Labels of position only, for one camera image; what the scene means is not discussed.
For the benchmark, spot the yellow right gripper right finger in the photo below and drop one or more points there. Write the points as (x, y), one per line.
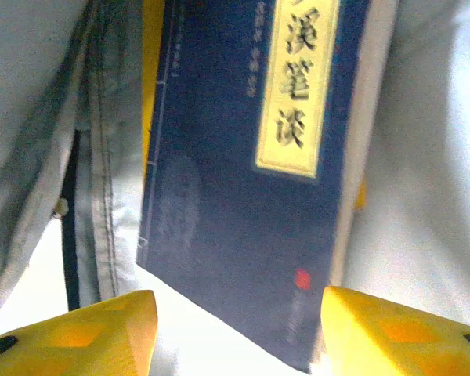
(395, 340)

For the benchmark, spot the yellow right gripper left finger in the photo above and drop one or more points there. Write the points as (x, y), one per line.
(82, 340)

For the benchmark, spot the navy blue student backpack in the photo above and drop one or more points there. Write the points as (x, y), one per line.
(434, 156)

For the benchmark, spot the blue book with yellow label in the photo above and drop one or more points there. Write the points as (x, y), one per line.
(219, 196)

